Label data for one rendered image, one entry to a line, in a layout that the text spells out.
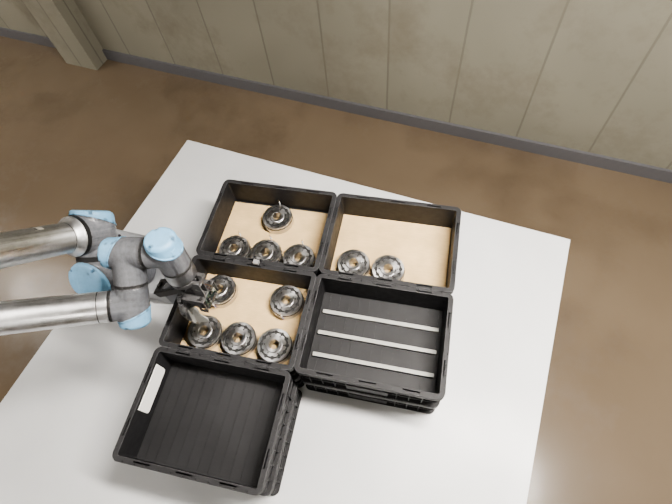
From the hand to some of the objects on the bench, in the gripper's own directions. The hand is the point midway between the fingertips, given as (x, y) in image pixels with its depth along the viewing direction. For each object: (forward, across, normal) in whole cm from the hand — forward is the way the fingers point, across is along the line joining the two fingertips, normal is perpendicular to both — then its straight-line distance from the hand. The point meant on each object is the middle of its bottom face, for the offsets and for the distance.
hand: (199, 312), depth 128 cm
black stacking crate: (+27, -23, -11) cm, 37 cm away
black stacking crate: (+24, +8, -50) cm, 56 cm away
